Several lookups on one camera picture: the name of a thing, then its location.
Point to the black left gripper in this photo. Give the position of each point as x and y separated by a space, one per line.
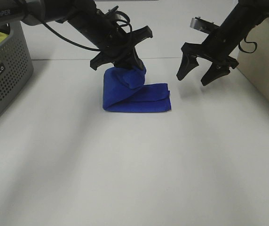
124 55

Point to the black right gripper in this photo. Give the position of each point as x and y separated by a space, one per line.
216 48

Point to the blue microfibre towel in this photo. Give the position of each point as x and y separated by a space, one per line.
125 91

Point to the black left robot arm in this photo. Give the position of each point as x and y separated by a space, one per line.
105 30

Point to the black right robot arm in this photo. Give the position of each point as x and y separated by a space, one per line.
243 18

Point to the beige storage box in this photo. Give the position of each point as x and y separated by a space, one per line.
255 66

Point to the grey perforated plastic basket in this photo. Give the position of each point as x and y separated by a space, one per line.
16 66

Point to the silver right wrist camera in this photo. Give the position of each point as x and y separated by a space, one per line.
202 25

